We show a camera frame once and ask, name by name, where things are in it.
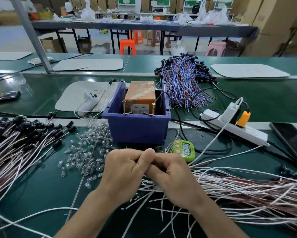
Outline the person's right hand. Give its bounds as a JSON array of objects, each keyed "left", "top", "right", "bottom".
[{"left": 145, "top": 153, "right": 209, "bottom": 213}]

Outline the stack of large cardboard boxes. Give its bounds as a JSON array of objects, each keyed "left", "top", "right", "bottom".
[{"left": 240, "top": 0, "right": 297, "bottom": 57}]

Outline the grey metal post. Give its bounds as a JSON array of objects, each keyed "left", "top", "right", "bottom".
[{"left": 9, "top": 0, "right": 53, "bottom": 74}]

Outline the pile of white red wires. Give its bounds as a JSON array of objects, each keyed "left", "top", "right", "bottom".
[{"left": 121, "top": 146, "right": 297, "bottom": 238}]

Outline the white power strip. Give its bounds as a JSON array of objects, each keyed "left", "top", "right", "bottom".
[{"left": 200, "top": 109, "right": 270, "bottom": 147}]

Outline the open cardboard box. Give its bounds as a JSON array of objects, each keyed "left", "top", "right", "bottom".
[
  {"left": 40, "top": 37, "right": 68, "bottom": 53},
  {"left": 78, "top": 35, "right": 93, "bottom": 54}
]

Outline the pile of black-capped wires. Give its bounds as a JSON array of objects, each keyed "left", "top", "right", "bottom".
[{"left": 0, "top": 111, "right": 77, "bottom": 213}]

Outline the person's left forearm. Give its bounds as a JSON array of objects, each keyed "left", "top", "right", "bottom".
[{"left": 54, "top": 187, "right": 132, "bottom": 238}]

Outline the person's right forearm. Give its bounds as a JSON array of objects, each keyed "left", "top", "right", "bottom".
[{"left": 190, "top": 195, "right": 250, "bottom": 238}]

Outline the long white wire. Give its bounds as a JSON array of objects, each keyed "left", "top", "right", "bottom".
[{"left": 0, "top": 208, "right": 78, "bottom": 238}]

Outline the black power cable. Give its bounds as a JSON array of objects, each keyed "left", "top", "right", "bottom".
[{"left": 171, "top": 88, "right": 249, "bottom": 156}]

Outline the white plastic bag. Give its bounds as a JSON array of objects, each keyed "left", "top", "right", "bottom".
[
  {"left": 192, "top": 0, "right": 231, "bottom": 25},
  {"left": 80, "top": 0, "right": 96, "bottom": 22},
  {"left": 173, "top": 12, "right": 192, "bottom": 25}
]

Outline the white bucket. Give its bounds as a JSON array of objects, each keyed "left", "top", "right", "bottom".
[{"left": 170, "top": 40, "right": 186, "bottom": 56}]

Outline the white work mat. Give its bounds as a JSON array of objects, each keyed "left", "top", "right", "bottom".
[
  {"left": 0, "top": 51, "right": 33, "bottom": 61},
  {"left": 210, "top": 64, "right": 290, "bottom": 78},
  {"left": 53, "top": 58, "right": 124, "bottom": 71},
  {"left": 55, "top": 81, "right": 119, "bottom": 112}
]

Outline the grey sack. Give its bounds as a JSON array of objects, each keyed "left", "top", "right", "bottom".
[{"left": 90, "top": 43, "right": 111, "bottom": 55}]

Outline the green digital timer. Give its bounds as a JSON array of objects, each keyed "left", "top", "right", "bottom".
[{"left": 171, "top": 139, "right": 195, "bottom": 162}]

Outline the pile of clear small bulbs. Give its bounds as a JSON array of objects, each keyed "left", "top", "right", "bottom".
[{"left": 58, "top": 117, "right": 114, "bottom": 190}]

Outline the clear plastic cover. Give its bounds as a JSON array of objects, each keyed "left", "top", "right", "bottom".
[{"left": 0, "top": 71, "right": 35, "bottom": 97}]

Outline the orange taped battery box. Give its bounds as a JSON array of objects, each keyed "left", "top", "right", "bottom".
[{"left": 124, "top": 81, "right": 156, "bottom": 115}]

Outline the pink plastic stool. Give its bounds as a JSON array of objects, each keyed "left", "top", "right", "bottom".
[
  {"left": 205, "top": 41, "right": 227, "bottom": 57},
  {"left": 146, "top": 30, "right": 161, "bottom": 46},
  {"left": 165, "top": 32, "right": 176, "bottom": 48}
]

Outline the long grey table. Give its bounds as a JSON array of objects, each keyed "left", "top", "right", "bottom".
[{"left": 32, "top": 18, "right": 259, "bottom": 55}]

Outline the white charging cable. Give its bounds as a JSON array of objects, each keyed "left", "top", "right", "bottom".
[{"left": 188, "top": 97, "right": 244, "bottom": 166}]

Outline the orange plug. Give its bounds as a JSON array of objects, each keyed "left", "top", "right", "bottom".
[{"left": 236, "top": 111, "right": 251, "bottom": 128}]

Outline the bundle of blue orange wires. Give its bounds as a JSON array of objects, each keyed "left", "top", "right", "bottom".
[{"left": 154, "top": 53, "right": 218, "bottom": 112}]

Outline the black smartphone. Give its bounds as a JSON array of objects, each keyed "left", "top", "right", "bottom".
[{"left": 269, "top": 122, "right": 297, "bottom": 164}]

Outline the person's left hand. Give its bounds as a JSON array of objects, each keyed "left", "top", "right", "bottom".
[{"left": 100, "top": 148, "right": 156, "bottom": 209}]

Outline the black flat device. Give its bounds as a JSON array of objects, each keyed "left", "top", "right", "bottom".
[{"left": 0, "top": 91, "right": 21, "bottom": 105}]

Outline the white handheld controller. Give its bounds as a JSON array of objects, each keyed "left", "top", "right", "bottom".
[{"left": 77, "top": 90, "right": 99, "bottom": 117}]

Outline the white charger plug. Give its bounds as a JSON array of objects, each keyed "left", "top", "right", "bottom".
[{"left": 219, "top": 97, "right": 244, "bottom": 123}]

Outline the blue plastic bin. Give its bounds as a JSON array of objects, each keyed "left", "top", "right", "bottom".
[{"left": 102, "top": 80, "right": 172, "bottom": 145}]

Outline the small clear plastic bag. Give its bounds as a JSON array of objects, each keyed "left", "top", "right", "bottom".
[{"left": 27, "top": 56, "right": 54, "bottom": 65}]

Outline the orange plastic stool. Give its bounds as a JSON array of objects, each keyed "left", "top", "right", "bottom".
[
  {"left": 119, "top": 39, "right": 137, "bottom": 55},
  {"left": 132, "top": 30, "right": 144, "bottom": 45}
]

